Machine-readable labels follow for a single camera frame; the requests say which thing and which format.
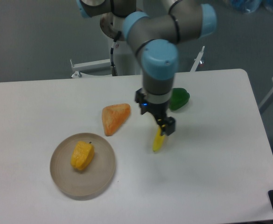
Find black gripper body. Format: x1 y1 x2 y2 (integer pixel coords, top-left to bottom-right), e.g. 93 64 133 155
135 88 170 124

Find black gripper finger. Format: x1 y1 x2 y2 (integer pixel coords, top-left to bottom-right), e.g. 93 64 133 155
158 117 175 136

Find yellow toy bell pepper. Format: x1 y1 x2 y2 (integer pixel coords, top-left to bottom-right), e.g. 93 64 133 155
70 141 95 170

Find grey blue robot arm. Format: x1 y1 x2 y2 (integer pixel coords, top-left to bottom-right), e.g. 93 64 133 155
77 0 217 136

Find green toy bell pepper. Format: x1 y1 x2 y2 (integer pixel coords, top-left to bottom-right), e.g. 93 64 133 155
169 88 190 111

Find beige round plate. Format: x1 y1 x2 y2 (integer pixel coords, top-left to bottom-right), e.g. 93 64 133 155
49 133 116 200

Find yellow toy banana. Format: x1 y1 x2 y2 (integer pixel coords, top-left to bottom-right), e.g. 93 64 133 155
152 126 166 153

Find orange triangular toy bread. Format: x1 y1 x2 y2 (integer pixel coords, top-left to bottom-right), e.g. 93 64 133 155
102 103 131 136

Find blue plastic bags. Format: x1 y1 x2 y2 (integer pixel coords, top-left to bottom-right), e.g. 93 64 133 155
223 0 273 14

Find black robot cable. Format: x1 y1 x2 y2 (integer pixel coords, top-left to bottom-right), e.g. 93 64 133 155
110 30 122 77

